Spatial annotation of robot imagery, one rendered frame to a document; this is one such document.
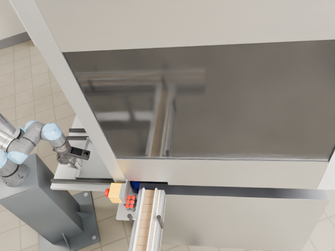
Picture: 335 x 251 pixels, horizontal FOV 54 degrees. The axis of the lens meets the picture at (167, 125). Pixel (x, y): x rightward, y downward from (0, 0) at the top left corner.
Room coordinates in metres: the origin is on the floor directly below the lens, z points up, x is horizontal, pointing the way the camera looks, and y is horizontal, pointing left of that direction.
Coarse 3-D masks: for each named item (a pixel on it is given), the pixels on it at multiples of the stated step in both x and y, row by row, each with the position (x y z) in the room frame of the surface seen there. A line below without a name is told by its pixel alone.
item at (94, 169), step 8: (88, 144) 1.18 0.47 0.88; (96, 152) 1.11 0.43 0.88; (88, 160) 1.07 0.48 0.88; (96, 160) 1.06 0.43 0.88; (88, 168) 1.02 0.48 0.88; (96, 168) 1.01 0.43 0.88; (104, 168) 0.99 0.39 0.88; (80, 176) 0.98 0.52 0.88; (88, 176) 0.97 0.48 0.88; (96, 176) 0.96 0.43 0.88; (104, 176) 0.94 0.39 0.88
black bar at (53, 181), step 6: (54, 180) 0.98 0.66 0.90; (60, 180) 0.97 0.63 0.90; (66, 180) 0.96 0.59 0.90; (72, 180) 0.96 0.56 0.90; (78, 180) 0.95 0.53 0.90; (84, 180) 0.94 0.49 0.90; (90, 180) 0.93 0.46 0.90; (96, 180) 0.92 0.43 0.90; (102, 180) 0.91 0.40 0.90; (108, 180) 0.90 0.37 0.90
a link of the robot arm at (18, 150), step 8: (0, 136) 1.02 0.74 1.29; (8, 136) 1.02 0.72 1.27; (0, 144) 0.99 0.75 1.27; (8, 144) 0.98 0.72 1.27; (16, 144) 0.98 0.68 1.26; (24, 144) 0.98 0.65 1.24; (32, 144) 0.99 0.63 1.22; (8, 152) 0.96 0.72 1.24; (16, 152) 0.94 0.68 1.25; (24, 152) 0.95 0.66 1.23; (16, 160) 0.92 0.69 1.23
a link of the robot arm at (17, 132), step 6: (0, 114) 1.28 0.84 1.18; (0, 120) 1.25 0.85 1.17; (6, 120) 1.28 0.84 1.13; (0, 126) 1.24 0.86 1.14; (6, 126) 1.25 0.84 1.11; (12, 126) 1.28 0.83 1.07; (18, 126) 1.33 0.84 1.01; (6, 132) 1.23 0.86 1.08; (12, 132) 1.25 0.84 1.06; (18, 132) 1.26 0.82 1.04; (24, 132) 1.28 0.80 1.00; (18, 138) 1.23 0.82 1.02
